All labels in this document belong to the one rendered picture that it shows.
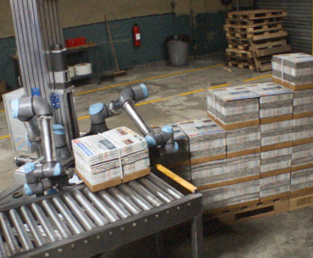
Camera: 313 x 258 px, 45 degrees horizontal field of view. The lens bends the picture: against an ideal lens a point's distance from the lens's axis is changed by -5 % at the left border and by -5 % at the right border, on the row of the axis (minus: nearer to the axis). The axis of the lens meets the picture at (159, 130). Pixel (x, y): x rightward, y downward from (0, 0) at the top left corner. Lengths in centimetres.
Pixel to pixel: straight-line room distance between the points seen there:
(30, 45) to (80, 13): 656
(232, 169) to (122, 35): 711
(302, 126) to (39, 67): 207
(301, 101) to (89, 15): 699
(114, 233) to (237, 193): 149
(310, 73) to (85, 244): 214
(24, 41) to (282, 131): 206
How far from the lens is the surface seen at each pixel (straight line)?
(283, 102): 314
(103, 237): 197
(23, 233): 206
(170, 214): 210
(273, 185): 336
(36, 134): 267
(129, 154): 231
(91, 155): 221
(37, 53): 287
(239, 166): 313
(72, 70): 877
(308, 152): 341
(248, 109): 301
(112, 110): 311
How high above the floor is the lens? 185
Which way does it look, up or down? 20 degrees down
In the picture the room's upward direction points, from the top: 5 degrees counter-clockwise
